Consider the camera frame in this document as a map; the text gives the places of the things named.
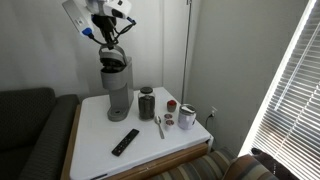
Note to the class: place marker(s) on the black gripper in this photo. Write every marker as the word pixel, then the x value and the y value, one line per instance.
pixel 106 25

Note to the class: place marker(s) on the grey coffeemaker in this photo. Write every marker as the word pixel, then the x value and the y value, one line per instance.
pixel 117 79

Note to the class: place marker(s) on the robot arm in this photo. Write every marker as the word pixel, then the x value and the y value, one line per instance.
pixel 104 14

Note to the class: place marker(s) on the glass jar of coffee beans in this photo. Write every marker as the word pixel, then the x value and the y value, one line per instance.
pixel 146 103

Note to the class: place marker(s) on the red lidded small cup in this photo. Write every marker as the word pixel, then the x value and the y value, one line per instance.
pixel 171 105

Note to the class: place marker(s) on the metal spoon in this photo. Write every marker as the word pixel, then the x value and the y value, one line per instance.
pixel 158 122

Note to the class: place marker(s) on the coffee pod rear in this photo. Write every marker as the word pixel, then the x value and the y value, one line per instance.
pixel 168 116

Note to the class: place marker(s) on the coffee pod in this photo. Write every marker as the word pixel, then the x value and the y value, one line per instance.
pixel 168 116
pixel 169 124

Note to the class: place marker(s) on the coffee pod front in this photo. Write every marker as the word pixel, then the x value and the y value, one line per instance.
pixel 169 124

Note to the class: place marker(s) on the white topped wooden side table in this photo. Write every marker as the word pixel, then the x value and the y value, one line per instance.
pixel 97 136

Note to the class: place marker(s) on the black remote control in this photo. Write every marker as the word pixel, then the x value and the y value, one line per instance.
pixel 125 142

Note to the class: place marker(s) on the dark grey sofa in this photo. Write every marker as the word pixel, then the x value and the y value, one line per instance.
pixel 35 126

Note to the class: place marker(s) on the striped cushion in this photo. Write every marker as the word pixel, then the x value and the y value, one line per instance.
pixel 219 165

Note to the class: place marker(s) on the white window blinds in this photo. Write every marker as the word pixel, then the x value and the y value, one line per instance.
pixel 290 126

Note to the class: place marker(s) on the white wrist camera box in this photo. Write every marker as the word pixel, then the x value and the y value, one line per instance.
pixel 80 17

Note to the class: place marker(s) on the wall power outlet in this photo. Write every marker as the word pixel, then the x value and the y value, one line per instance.
pixel 213 111

